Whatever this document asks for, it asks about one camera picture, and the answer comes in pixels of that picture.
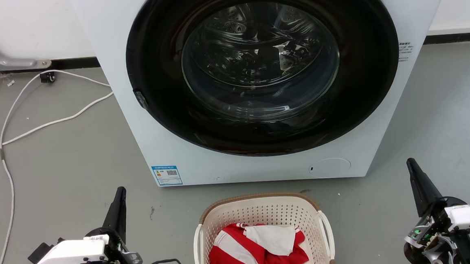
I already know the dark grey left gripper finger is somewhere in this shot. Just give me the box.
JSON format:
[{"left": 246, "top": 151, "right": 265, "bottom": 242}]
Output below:
[{"left": 99, "top": 187, "right": 130, "bottom": 243}]

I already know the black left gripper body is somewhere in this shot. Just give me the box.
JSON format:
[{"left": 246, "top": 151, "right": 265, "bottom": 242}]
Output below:
[{"left": 81, "top": 225, "right": 143, "bottom": 264}]

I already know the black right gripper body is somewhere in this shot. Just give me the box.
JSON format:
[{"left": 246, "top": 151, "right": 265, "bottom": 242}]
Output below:
[{"left": 400, "top": 195, "right": 470, "bottom": 264}]

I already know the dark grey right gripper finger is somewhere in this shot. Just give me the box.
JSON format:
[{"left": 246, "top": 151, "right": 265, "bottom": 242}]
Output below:
[{"left": 406, "top": 156, "right": 445, "bottom": 218}]

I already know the cream perforated plastic laundry basket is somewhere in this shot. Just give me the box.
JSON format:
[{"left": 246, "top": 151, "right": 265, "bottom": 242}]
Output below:
[{"left": 190, "top": 189, "right": 336, "bottom": 264}]

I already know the blue energy label sticker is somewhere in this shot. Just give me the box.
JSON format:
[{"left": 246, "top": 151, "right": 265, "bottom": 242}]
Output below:
[{"left": 151, "top": 164, "right": 184, "bottom": 187}]

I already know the white front-load washing machine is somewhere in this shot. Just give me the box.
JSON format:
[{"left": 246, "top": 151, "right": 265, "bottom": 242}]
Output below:
[{"left": 69, "top": 0, "right": 466, "bottom": 194}]

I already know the round white filter cover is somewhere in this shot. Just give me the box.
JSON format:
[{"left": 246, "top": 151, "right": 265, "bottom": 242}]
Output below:
[{"left": 307, "top": 157, "right": 352, "bottom": 180}]

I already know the red and white striped garment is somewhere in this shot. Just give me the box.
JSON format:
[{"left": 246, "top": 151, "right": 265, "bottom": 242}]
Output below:
[{"left": 206, "top": 219, "right": 310, "bottom": 264}]

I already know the black round glass washer door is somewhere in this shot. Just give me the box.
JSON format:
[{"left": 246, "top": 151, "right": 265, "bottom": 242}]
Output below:
[{"left": 122, "top": 0, "right": 405, "bottom": 164}]

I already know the white cloth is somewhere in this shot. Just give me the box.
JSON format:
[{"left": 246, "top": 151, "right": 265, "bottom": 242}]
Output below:
[{"left": 243, "top": 222, "right": 298, "bottom": 259}]

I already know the thin white hose cable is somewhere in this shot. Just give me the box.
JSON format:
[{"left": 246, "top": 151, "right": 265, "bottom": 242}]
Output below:
[{"left": 0, "top": 66, "right": 123, "bottom": 264}]

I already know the thick white power cable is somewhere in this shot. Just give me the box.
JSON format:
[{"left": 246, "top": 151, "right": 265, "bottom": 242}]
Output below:
[{"left": 0, "top": 91, "right": 118, "bottom": 156}]

